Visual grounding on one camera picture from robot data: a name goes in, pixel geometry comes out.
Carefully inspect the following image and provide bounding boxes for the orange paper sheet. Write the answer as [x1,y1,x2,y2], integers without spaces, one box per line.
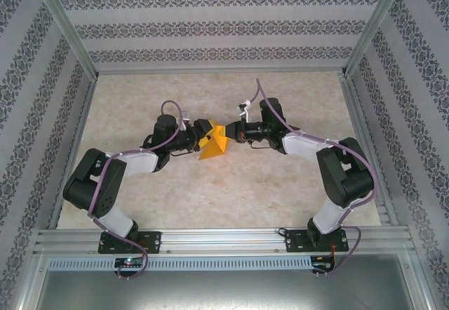
[199,123,229,161]

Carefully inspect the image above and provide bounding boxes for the grey metal sheet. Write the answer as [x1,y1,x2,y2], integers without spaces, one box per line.
[20,250,434,310]

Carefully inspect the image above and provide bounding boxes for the small circuit board green light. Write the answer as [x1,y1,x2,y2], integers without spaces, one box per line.
[114,257,145,268]

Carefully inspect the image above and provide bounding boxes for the small circuit board blue light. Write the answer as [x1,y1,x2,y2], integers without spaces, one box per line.
[311,255,337,272]

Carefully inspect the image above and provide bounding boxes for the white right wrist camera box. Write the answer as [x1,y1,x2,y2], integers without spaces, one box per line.
[237,100,254,122]

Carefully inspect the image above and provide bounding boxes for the aluminium side rail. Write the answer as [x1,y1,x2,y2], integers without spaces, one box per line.
[338,74,399,226]
[48,78,99,229]

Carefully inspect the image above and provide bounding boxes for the aluminium mounting rail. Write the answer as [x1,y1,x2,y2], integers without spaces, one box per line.
[33,227,419,255]

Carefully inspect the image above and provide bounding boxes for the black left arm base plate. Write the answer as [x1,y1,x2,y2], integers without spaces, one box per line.
[98,231,163,255]

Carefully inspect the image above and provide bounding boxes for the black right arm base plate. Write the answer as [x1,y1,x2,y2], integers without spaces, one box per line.
[284,229,351,254]

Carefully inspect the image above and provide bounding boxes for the grey slotted cable duct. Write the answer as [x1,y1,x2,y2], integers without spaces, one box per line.
[47,255,337,271]

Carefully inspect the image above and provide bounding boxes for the aluminium frame post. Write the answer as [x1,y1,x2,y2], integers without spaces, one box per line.
[340,0,410,79]
[29,0,100,81]

